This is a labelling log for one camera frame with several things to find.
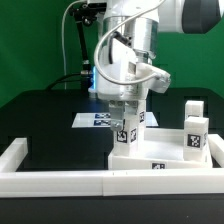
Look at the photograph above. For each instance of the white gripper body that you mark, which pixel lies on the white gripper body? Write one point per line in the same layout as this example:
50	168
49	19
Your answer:
119	63

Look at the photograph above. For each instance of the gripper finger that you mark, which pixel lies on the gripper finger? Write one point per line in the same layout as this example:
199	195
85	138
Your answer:
116	109

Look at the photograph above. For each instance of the white square table top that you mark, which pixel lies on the white square table top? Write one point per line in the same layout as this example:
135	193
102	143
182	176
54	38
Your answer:
159	149

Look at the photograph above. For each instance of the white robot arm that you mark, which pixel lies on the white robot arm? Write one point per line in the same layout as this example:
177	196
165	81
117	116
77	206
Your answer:
136	23

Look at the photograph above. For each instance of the white tag sheet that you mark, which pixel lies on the white tag sheet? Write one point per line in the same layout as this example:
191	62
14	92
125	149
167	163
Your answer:
89	120

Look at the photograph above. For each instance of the white U-shaped obstacle fence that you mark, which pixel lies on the white U-shaped obstacle fence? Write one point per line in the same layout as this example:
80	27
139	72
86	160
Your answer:
101	183

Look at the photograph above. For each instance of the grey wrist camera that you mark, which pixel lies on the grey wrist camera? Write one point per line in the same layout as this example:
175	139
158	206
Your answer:
158	80

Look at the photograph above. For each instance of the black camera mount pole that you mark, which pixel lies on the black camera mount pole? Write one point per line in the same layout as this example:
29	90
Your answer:
85	15

